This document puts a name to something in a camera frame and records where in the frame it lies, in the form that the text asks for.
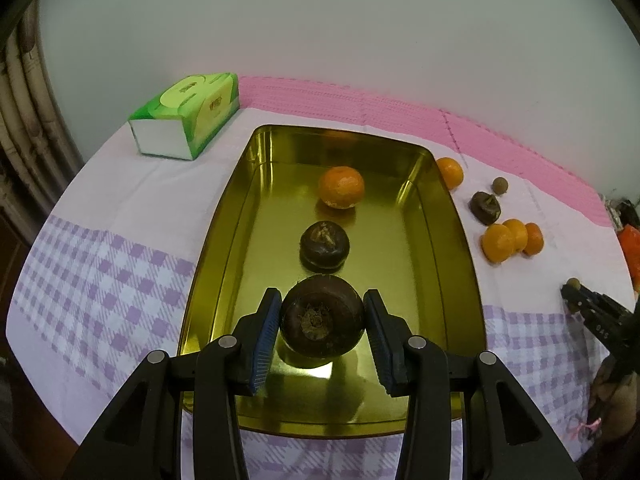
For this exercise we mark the crumpled foil wrapper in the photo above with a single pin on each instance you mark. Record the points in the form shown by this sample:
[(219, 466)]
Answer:
[(617, 212)]

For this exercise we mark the orange mandarin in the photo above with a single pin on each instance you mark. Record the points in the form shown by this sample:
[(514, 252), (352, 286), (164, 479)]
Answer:
[(517, 230), (341, 187), (496, 244), (451, 172), (535, 238)]

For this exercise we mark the brown wooden cabinet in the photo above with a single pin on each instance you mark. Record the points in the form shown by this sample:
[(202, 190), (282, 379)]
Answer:
[(12, 245)]

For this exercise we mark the beige bamboo frame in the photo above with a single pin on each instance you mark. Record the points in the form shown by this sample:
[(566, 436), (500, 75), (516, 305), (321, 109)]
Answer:
[(30, 110)]

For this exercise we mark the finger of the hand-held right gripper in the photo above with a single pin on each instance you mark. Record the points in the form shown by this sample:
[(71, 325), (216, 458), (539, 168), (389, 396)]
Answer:
[(607, 335), (600, 302)]

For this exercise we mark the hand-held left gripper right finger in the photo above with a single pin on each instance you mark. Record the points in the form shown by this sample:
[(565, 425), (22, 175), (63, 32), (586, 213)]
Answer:
[(380, 345)]

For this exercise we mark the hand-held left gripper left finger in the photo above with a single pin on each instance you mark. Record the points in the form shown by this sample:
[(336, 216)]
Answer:
[(265, 340)]

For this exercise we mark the pink ribbon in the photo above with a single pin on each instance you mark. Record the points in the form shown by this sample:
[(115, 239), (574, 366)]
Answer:
[(585, 425)]

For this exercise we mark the green tissue box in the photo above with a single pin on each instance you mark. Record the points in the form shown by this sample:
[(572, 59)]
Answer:
[(200, 105)]

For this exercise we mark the purple checked tablecloth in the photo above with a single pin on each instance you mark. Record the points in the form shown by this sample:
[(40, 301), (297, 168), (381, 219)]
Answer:
[(110, 240)]

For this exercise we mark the gold metal tray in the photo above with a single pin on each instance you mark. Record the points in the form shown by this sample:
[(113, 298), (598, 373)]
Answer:
[(400, 260)]

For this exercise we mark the pink foam mat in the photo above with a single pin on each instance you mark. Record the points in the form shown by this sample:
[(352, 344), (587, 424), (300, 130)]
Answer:
[(400, 110)]

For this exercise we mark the small brown longan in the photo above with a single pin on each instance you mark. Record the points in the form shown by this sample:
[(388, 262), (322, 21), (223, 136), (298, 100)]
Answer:
[(499, 185), (573, 284)]

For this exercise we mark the dark brown mangosteen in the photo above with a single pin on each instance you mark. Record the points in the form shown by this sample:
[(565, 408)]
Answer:
[(485, 208), (321, 320), (325, 247)]

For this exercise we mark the person's right hand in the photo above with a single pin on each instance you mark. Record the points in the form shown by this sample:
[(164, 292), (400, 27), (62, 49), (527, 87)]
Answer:
[(610, 400)]

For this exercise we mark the orange plastic bag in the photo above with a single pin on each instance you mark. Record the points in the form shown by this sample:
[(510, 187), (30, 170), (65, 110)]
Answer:
[(631, 250)]

